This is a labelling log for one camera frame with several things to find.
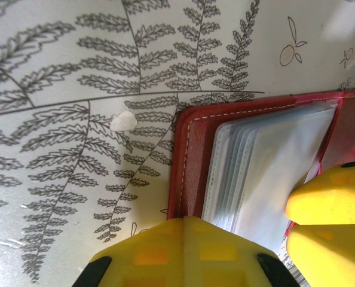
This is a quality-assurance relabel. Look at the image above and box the floral fern print tablecloth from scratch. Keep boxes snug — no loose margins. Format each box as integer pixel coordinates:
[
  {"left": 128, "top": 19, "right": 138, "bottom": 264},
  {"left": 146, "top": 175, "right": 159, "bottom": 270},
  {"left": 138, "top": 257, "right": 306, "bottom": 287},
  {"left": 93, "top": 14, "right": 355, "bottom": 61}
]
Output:
[{"left": 0, "top": 0, "right": 355, "bottom": 287}]

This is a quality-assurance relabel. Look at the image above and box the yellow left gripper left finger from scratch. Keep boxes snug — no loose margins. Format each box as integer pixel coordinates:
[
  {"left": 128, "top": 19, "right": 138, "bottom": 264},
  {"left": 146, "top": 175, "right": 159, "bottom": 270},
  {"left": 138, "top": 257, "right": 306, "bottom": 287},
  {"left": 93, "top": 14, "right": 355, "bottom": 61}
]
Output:
[{"left": 72, "top": 216, "right": 186, "bottom": 287}]

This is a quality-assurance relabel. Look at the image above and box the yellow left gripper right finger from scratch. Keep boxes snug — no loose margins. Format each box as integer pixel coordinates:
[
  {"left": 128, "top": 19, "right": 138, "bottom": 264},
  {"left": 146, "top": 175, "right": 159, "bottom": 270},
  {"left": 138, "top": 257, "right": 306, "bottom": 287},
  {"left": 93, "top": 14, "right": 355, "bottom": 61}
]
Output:
[{"left": 185, "top": 216, "right": 301, "bottom": 287}]

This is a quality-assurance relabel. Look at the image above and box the red card holder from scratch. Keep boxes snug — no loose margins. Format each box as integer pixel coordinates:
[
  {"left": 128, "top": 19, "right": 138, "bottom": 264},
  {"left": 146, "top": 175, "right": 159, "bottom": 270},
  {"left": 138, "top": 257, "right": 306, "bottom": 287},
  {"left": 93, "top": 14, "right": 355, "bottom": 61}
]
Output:
[{"left": 167, "top": 88, "right": 355, "bottom": 270}]

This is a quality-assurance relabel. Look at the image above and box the small white scrap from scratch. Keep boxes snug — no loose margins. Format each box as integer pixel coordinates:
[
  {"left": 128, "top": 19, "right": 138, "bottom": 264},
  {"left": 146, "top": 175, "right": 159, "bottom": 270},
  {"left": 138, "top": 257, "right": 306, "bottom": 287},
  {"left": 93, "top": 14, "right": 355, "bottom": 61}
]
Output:
[{"left": 110, "top": 111, "right": 137, "bottom": 132}]

